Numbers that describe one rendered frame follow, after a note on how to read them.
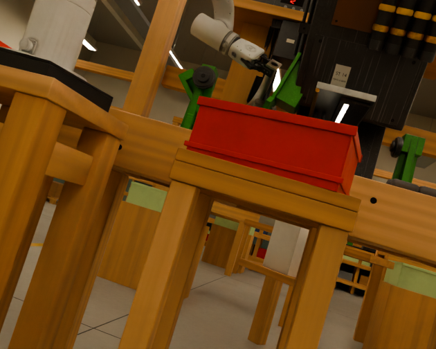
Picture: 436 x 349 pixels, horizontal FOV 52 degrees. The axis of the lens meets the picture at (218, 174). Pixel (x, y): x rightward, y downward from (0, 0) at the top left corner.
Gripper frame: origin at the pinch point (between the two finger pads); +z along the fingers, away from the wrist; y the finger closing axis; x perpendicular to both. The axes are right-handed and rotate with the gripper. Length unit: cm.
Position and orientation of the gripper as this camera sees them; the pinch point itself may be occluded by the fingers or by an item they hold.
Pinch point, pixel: (270, 68)
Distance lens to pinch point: 160.1
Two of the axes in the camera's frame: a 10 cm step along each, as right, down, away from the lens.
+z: 8.2, 5.6, -1.6
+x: -3.2, 6.6, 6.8
